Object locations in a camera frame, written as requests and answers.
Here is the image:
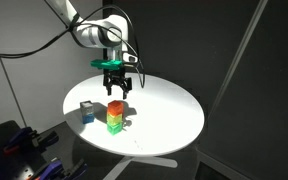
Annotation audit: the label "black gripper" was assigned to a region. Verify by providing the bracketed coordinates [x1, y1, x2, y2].
[103, 69, 132, 99]

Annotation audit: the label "orange block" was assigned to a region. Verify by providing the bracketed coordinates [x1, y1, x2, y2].
[107, 100, 124, 116]

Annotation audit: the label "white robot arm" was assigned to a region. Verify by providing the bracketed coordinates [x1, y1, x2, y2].
[44, 0, 138, 99]

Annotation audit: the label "light green block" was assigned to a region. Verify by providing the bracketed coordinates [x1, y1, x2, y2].
[107, 114, 122, 125]

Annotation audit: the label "grey block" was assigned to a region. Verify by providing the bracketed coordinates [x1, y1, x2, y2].
[80, 101, 93, 116]

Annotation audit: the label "blue block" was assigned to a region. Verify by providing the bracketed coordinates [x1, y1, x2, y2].
[82, 114, 95, 124]

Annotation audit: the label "dark green block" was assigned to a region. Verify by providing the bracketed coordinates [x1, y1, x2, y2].
[107, 123, 122, 135]

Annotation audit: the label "round white table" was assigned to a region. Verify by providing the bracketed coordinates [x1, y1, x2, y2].
[63, 73, 204, 156]

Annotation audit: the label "white table base leg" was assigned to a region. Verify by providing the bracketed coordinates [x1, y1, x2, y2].
[102, 155, 179, 180]

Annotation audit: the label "purple clamp upper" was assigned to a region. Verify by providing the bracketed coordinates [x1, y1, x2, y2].
[3, 127, 59, 155]

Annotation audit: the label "purple clamp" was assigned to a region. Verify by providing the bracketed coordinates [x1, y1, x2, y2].
[26, 159, 87, 180]
[3, 127, 59, 155]

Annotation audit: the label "purple clamp lower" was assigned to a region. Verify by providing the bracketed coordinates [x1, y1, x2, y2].
[26, 159, 87, 180]

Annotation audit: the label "perforated metal plate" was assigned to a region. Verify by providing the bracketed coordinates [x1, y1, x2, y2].
[0, 159, 38, 180]

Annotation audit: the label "teal camera mount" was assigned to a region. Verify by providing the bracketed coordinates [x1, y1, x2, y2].
[90, 59, 123, 70]

